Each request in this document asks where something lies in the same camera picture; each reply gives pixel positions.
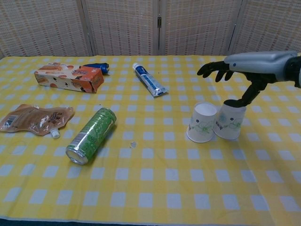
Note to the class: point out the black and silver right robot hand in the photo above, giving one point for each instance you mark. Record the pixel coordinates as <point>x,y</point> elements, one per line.
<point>256,63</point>

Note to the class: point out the white paper cup floral print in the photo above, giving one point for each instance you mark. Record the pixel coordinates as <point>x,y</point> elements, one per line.
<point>229,124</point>
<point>201,127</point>

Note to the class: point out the woven folding screen panel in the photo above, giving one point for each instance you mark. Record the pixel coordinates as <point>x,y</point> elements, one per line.
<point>122,26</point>
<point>40,26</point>
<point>200,26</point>
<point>270,23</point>

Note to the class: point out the metal screen hinge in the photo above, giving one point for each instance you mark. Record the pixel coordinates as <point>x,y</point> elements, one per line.
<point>159,21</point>

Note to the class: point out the blue white toothpaste tube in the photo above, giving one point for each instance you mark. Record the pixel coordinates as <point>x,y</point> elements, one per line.
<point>150,81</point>

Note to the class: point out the small white scrap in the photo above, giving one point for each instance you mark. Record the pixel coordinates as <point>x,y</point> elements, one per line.
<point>133,144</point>

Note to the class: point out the blue snack packet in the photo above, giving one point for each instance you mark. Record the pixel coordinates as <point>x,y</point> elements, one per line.
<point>100,66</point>

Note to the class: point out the yellow white checkered tablecloth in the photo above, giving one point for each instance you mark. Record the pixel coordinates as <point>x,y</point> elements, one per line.
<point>150,188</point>

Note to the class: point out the green drink can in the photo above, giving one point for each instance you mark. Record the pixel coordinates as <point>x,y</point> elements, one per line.
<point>94,134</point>

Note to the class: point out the orange cookie box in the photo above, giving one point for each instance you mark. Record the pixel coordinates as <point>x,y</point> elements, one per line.
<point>68,77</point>

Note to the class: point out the brown spouted drink pouch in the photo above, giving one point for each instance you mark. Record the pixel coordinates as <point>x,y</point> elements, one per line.
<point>30,118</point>

